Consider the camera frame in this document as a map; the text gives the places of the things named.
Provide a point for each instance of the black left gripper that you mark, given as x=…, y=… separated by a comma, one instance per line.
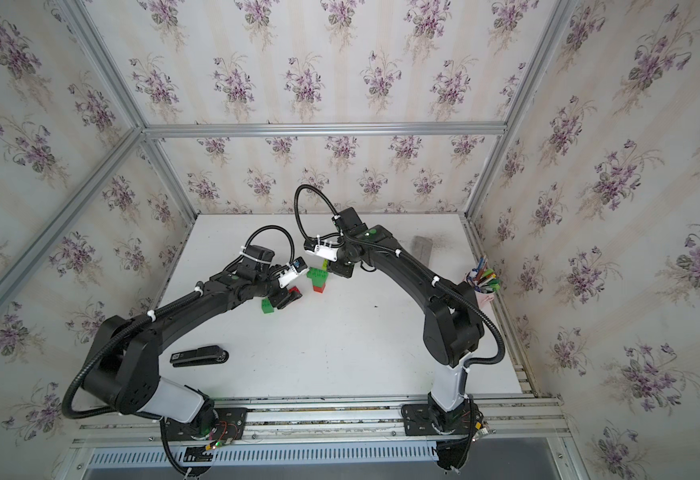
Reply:
x=283, y=297

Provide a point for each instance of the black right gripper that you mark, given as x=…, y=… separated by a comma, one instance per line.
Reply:
x=338, y=267

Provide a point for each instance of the green long lego brick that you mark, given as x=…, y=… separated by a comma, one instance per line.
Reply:
x=317, y=276

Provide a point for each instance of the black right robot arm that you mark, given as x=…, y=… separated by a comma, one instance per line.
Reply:
x=456, y=332

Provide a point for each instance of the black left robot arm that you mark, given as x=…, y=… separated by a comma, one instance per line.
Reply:
x=121, y=373

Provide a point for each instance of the green square lego brick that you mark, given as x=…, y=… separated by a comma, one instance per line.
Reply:
x=266, y=306

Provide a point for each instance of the grey eraser block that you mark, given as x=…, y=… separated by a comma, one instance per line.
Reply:
x=422, y=248

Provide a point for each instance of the coloured pens bundle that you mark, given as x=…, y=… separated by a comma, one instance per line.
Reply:
x=482, y=278

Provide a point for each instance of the pink pen cup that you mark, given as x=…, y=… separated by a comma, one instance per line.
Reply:
x=483, y=297

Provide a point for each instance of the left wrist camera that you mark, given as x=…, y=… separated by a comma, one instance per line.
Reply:
x=294, y=270

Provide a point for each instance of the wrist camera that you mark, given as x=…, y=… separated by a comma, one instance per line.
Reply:
x=294, y=270
x=321, y=248

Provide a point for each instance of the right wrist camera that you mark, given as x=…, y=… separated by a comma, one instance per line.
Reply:
x=321, y=248

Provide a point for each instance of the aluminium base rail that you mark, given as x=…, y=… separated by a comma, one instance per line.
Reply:
x=341, y=419

